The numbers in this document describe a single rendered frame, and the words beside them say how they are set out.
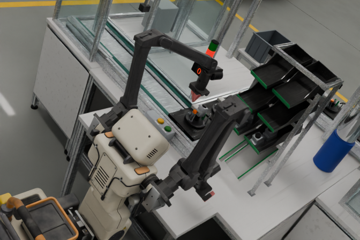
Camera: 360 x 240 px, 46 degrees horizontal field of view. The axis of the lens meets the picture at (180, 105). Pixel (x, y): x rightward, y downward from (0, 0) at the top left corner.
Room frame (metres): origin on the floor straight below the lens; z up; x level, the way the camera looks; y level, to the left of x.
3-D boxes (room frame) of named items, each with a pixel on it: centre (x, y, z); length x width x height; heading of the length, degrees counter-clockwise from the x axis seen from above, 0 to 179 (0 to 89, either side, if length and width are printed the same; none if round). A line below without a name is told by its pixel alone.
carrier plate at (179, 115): (2.14, -0.13, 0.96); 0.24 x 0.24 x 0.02; 57
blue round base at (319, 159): (2.47, -1.07, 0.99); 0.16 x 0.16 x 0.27
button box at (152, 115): (2.00, 0.06, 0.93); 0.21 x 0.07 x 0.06; 57
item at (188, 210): (1.91, -0.07, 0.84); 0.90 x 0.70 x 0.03; 57
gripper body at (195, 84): (1.94, -0.06, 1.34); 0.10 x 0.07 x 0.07; 56
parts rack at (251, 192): (2.04, -0.50, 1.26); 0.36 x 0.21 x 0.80; 57
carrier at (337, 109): (3.10, -1.10, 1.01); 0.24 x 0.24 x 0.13; 57
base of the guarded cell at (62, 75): (3.10, 0.51, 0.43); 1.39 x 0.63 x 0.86; 147
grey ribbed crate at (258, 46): (4.19, -0.74, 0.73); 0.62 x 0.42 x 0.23; 57
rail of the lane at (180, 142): (2.16, 0.19, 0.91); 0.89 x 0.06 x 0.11; 57
